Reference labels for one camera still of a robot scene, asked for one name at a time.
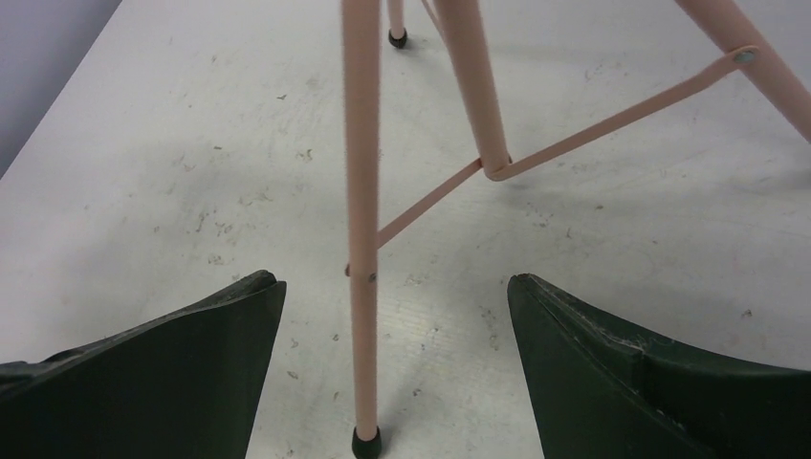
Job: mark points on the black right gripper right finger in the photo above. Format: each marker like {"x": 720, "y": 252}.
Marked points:
{"x": 604, "y": 387}

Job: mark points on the pink folding music stand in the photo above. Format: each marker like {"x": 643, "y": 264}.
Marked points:
{"x": 460, "y": 25}

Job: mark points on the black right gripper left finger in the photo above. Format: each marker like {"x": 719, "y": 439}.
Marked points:
{"x": 184, "y": 385}

